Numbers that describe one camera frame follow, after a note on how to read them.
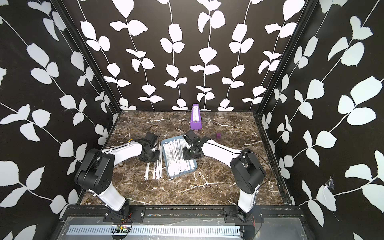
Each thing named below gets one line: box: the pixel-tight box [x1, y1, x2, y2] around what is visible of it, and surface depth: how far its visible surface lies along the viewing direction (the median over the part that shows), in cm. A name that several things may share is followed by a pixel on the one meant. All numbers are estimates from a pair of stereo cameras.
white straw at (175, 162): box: [163, 138, 196, 175], surface depth 95 cm
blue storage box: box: [160, 135, 198, 177], surface depth 95 cm
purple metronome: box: [190, 103, 203, 130], surface depth 107 cm
